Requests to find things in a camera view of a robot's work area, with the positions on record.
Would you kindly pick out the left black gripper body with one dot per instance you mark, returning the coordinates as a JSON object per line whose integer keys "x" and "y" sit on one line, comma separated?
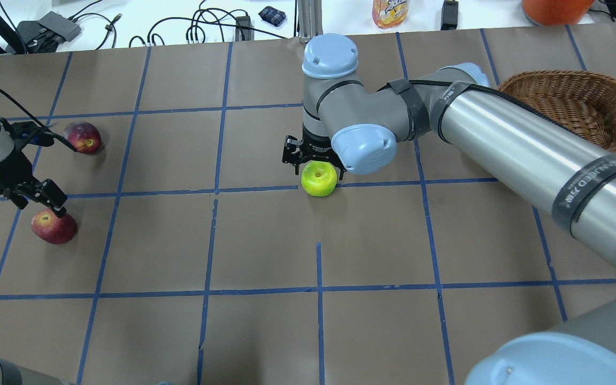
{"x": 7, "y": 171}

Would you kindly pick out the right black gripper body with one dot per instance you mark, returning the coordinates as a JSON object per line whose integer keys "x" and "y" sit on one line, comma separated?
{"x": 314, "y": 148}

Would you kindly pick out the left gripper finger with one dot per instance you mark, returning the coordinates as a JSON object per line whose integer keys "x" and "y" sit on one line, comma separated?
{"x": 59, "y": 210}
{"x": 18, "y": 200}

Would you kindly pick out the red apple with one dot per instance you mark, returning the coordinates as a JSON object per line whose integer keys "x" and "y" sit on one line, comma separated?
{"x": 84, "y": 136}
{"x": 52, "y": 229}

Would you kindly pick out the green apple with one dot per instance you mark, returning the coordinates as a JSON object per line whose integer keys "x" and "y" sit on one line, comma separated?
{"x": 319, "y": 178}

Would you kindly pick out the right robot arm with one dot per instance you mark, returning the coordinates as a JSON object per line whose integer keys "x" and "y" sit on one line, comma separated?
{"x": 573, "y": 180}

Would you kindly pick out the wicker basket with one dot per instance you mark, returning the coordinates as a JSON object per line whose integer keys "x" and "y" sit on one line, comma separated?
{"x": 583, "y": 102}

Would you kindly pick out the dark blue checkered pouch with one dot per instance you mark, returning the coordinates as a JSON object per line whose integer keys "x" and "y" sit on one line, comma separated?
{"x": 273, "y": 16}

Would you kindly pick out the orange juice bottle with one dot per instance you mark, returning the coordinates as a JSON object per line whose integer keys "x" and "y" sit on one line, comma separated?
{"x": 389, "y": 14}

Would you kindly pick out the black power adapter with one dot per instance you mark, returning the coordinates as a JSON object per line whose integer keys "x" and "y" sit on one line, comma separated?
{"x": 450, "y": 15}

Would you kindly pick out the orange cylindrical container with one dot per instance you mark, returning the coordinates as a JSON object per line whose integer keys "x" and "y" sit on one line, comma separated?
{"x": 555, "y": 12}

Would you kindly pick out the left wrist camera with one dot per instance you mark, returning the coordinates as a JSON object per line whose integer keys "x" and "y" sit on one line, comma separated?
{"x": 29, "y": 133}

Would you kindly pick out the aluminium frame post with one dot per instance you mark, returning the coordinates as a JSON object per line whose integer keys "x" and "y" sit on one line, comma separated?
{"x": 309, "y": 20}

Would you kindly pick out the black camera stand base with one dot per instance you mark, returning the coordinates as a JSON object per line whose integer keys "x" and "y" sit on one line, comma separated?
{"x": 45, "y": 35}

